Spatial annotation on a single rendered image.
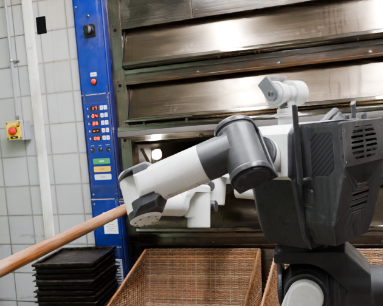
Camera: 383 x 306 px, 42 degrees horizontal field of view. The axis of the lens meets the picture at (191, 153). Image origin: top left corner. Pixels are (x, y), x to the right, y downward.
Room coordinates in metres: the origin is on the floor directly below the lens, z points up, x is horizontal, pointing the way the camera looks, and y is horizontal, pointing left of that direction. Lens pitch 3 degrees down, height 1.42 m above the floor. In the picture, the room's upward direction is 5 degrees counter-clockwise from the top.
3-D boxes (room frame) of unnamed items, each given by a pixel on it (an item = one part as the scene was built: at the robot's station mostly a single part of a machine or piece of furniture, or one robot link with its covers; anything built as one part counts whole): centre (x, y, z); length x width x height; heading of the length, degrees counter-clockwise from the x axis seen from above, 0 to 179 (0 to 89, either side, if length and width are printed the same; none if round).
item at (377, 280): (1.27, -0.34, 1.00); 0.28 x 0.13 x 0.18; 72
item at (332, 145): (1.26, -0.30, 1.27); 0.34 x 0.30 x 0.36; 133
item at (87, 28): (2.38, 0.44, 1.92); 0.06 x 0.04 x 0.11; 72
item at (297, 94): (1.31, -0.26, 1.47); 0.10 x 0.07 x 0.09; 133
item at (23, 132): (2.54, 0.86, 1.46); 0.10 x 0.07 x 0.10; 72
